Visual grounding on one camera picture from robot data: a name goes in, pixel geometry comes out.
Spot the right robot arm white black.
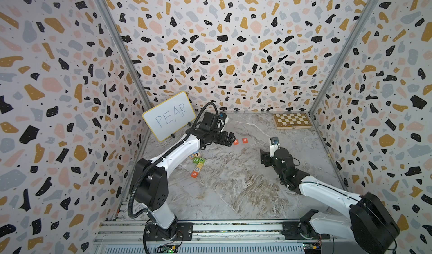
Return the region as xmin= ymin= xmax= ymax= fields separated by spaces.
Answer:
xmin=260 ymin=148 xmax=401 ymax=254

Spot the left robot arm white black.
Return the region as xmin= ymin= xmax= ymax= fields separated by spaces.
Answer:
xmin=127 ymin=112 xmax=236 ymax=241

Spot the whiteboard with PEAR text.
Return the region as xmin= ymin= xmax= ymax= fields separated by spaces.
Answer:
xmin=142 ymin=92 xmax=196 ymax=142

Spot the green N block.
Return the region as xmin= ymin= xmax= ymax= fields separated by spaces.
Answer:
xmin=193 ymin=157 xmax=206 ymax=164

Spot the red block left pile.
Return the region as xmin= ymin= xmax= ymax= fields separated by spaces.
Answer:
xmin=191 ymin=171 xmax=199 ymax=178

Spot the wooden chessboard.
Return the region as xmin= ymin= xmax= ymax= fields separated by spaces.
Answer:
xmin=273 ymin=113 xmax=312 ymax=130

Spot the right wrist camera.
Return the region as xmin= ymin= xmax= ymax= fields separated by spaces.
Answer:
xmin=270 ymin=137 xmax=280 ymax=157

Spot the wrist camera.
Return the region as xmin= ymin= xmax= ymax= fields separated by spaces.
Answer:
xmin=270 ymin=137 xmax=280 ymax=157
xmin=217 ymin=112 xmax=228 ymax=131

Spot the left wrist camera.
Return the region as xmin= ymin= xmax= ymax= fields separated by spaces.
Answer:
xmin=217 ymin=112 xmax=228 ymax=131

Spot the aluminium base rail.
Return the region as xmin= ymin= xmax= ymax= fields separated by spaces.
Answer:
xmin=92 ymin=218 xmax=380 ymax=254

